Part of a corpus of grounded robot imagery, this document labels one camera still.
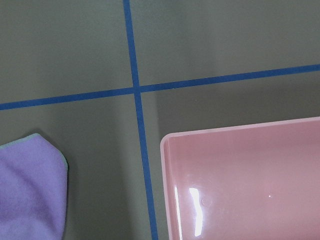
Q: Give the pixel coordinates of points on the purple microfiber cloth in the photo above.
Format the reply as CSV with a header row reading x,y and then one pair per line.
x,y
33,190

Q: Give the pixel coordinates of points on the pink plastic tray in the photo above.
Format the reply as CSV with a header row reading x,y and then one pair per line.
x,y
249,182

